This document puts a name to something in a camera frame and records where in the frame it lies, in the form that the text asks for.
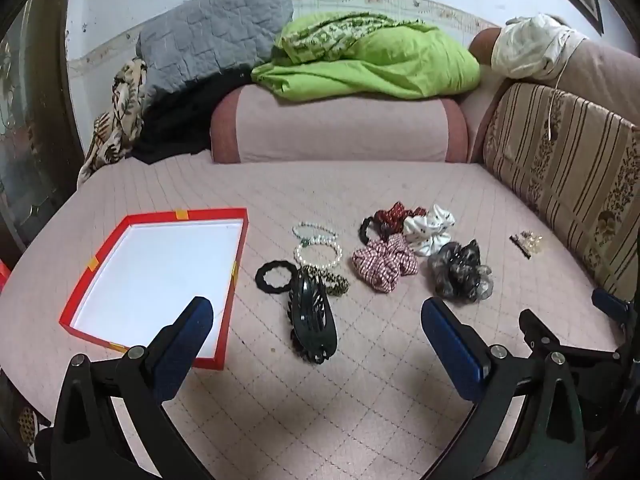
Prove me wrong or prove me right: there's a small black scrunchie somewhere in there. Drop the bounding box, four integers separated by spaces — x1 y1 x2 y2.
255 259 297 295

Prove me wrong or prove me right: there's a black hair claw clip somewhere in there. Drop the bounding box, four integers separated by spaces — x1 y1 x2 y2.
284 266 338 364

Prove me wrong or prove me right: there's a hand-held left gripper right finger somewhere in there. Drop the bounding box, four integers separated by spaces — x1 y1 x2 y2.
421 296 601 480

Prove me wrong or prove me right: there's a green patterned cloth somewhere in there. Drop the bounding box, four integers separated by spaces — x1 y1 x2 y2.
275 11 426 63

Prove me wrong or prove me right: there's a beige floral cloth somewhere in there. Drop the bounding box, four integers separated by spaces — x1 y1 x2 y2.
76 57 151 186

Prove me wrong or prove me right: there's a white cherry print scrunchie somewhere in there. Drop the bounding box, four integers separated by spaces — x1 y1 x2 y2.
403 204 457 256

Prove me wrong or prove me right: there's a black cloth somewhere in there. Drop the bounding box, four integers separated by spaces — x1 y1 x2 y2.
131 67 256 165

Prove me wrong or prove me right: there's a pink bolster cushion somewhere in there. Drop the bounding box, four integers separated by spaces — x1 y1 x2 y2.
209 84 468 165

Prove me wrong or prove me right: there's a lime green blanket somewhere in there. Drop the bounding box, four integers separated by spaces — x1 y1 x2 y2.
251 20 482 101

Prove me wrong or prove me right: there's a pale green bead bracelet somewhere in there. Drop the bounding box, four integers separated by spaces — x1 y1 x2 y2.
292 221 337 246

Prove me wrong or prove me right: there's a white cord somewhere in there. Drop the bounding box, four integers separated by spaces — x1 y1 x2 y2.
547 52 576 142

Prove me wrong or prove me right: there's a white pearl bracelet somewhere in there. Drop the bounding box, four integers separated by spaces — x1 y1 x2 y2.
294 240 343 270

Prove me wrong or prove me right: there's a grey quilted pillow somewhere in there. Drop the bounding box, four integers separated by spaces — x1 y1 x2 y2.
136 0 295 111

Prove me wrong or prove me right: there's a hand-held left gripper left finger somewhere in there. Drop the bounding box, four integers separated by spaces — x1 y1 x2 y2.
50 296 216 480

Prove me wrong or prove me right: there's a white cloth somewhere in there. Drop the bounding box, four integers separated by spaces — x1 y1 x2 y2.
491 14 591 81

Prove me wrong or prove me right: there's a dark wooden door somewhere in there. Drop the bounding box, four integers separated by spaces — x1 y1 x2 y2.
0 0 86 261

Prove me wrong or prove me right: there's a thin black satin scrunchie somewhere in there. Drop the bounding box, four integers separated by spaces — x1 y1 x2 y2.
358 215 396 243

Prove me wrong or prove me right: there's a red cardboard box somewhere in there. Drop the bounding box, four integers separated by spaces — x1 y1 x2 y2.
59 207 249 372

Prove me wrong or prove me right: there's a red polka dot scrunchie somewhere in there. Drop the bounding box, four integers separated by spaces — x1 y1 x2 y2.
375 201 428 233

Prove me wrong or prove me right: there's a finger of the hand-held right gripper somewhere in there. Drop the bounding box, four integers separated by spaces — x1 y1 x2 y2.
519 309 582 362
592 287 640 329

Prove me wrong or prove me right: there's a leopard print scrunchie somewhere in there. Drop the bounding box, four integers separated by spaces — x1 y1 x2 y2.
305 265 351 297

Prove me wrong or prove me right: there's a striped floral sofa cushion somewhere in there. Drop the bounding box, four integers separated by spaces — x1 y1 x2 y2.
482 82 640 306

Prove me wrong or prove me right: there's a grey sheer scrunchie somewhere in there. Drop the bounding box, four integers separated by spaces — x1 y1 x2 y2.
427 241 494 303

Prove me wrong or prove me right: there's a red plaid scrunchie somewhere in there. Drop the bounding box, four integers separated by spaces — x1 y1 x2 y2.
352 234 419 293

